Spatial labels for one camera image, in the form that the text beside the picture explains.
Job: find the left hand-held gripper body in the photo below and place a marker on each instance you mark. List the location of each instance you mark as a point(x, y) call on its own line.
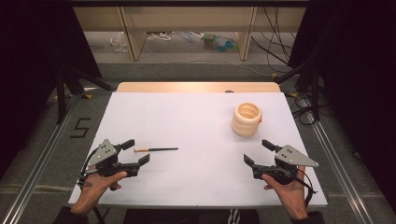
point(106, 154)

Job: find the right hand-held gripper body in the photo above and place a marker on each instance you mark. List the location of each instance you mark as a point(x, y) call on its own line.
point(292, 158)

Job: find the cream ribbed pen holder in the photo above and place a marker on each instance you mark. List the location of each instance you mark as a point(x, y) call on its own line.
point(244, 126)

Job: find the person's left hand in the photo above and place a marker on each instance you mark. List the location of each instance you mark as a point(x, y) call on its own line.
point(99, 186)

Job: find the person's right hand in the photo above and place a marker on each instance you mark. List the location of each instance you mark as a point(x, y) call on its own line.
point(288, 194)

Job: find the white board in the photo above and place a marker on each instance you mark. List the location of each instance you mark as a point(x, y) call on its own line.
point(193, 124)

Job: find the black metal stand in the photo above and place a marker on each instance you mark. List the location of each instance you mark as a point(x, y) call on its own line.
point(61, 93)
point(315, 93)

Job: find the person's legs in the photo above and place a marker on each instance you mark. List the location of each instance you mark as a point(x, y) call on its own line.
point(193, 217)

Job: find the clear plastic bag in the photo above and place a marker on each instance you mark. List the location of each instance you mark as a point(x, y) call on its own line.
point(120, 42)

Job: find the black curtain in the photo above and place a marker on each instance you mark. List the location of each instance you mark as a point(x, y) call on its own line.
point(31, 62)
point(358, 77)

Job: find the colourful plastic toys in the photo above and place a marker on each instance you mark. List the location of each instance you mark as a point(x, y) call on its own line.
point(219, 43)

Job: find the wooden shelf unit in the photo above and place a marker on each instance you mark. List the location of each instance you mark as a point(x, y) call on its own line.
point(186, 18)

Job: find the aluminium rail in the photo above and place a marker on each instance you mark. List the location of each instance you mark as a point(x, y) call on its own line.
point(336, 165)
point(34, 177)

